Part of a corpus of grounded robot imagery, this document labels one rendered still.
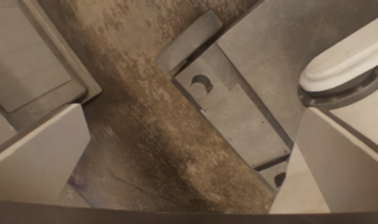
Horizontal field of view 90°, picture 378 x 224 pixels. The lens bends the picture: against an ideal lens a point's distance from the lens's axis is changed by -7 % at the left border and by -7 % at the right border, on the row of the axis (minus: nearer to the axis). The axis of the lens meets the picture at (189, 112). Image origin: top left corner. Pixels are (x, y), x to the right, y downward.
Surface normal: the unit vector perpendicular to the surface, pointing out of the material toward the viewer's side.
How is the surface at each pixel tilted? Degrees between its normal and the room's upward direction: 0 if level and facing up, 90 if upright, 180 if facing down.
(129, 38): 0
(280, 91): 0
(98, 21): 0
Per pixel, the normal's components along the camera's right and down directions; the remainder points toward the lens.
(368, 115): -0.65, -0.72
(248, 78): -0.25, 0.51
